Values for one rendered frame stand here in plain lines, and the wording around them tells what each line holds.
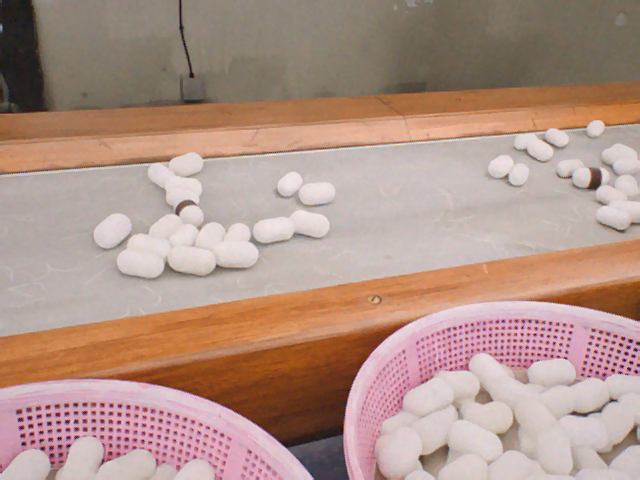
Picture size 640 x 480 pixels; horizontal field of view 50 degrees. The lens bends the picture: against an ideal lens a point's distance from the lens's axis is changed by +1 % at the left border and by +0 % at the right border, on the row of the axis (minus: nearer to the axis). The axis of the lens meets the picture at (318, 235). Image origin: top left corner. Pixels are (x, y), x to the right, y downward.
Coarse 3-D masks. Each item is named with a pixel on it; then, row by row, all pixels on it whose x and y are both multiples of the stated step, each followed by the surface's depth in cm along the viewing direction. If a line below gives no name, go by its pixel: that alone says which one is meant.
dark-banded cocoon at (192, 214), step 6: (186, 198) 60; (174, 210) 60; (186, 210) 58; (192, 210) 58; (198, 210) 58; (180, 216) 58; (186, 216) 58; (192, 216) 58; (198, 216) 58; (186, 222) 58; (192, 222) 58; (198, 222) 58
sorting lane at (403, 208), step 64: (0, 192) 63; (64, 192) 64; (128, 192) 65; (256, 192) 67; (384, 192) 69; (448, 192) 70; (512, 192) 71; (576, 192) 72; (0, 256) 53; (64, 256) 54; (320, 256) 57; (384, 256) 57; (448, 256) 58; (512, 256) 59; (0, 320) 46; (64, 320) 47
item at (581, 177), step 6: (582, 168) 72; (600, 168) 72; (576, 174) 72; (582, 174) 72; (588, 174) 72; (606, 174) 72; (576, 180) 72; (582, 180) 72; (588, 180) 72; (606, 180) 72; (582, 186) 72; (600, 186) 72
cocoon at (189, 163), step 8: (192, 152) 69; (176, 160) 67; (184, 160) 67; (192, 160) 68; (200, 160) 69; (176, 168) 67; (184, 168) 67; (192, 168) 68; (200, 168) 69; (184, 176) 68
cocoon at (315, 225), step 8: (296, 216) 59; (304, 216) 59; (312, 216) 58; (320, 216) 59; (296, 224) 59; (304, 224) 58; (312, 224) 58; (320, 224) 58; (328, 224) 59; (296, 232) 59; (304, 232) 59; (312, 232) 58; (320, 232) 58
